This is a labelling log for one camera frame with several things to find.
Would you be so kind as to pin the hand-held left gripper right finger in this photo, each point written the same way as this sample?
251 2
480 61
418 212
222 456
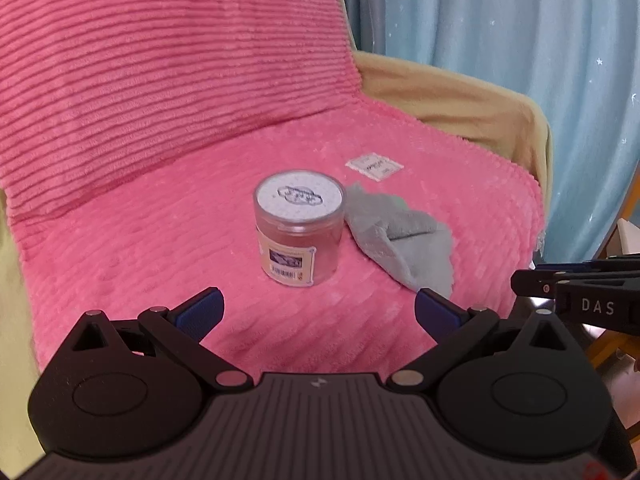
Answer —
440 312

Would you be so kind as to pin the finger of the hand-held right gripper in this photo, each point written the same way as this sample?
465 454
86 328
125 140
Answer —
532 282
600 265

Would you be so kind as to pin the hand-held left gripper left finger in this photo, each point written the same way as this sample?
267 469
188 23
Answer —
202 312

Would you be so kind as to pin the grey cleaning cloth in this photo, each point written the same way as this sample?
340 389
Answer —
400 240

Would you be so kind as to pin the clear plastic jar container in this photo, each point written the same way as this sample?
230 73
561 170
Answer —
300 230

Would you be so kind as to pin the white blanket label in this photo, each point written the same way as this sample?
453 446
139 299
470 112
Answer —
375 165

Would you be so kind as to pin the pink ribbed blanket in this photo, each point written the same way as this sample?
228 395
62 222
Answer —
150 135

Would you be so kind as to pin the beige sofa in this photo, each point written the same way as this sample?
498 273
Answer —
450 95

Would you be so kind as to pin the blue star-print curtain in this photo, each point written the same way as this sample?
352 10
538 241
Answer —
500 20

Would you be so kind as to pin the wooden chair frame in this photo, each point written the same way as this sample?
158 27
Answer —
612 347

